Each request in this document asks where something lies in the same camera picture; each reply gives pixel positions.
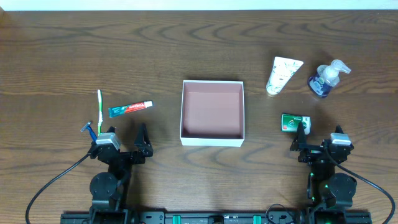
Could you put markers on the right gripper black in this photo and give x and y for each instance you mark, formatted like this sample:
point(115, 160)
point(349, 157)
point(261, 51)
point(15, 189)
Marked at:
point(319, 150)

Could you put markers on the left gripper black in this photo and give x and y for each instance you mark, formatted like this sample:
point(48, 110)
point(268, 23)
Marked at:
point(125, 154)

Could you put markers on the green soap bar package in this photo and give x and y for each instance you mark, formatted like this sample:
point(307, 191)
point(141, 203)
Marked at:
point(290, 123)

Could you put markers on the blue hand soap pump bottle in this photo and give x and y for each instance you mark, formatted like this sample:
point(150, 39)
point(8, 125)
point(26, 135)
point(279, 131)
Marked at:
point(326, 78)

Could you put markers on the white lotion tube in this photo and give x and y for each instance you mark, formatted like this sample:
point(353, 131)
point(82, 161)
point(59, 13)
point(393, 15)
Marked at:
point(283, 70)

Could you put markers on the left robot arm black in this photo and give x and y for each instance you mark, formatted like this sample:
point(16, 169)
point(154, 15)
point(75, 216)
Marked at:
point(110, 189)

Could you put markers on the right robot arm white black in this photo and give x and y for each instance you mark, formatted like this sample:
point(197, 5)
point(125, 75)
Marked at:
point(330, 192)

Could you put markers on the red green toothpaste tube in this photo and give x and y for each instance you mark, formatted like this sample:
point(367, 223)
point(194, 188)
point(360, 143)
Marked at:
point(121, 110)

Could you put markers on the blue disposable razor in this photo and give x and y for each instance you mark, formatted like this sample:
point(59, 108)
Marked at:
point(87, 127)

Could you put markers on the green white toothbrush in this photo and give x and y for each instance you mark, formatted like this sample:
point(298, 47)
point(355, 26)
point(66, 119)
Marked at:
point(100, 110)

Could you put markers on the white box with pink interior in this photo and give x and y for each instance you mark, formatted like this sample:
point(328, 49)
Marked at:
point(212, 113)

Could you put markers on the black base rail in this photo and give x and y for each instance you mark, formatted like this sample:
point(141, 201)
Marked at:
point(273, 216)

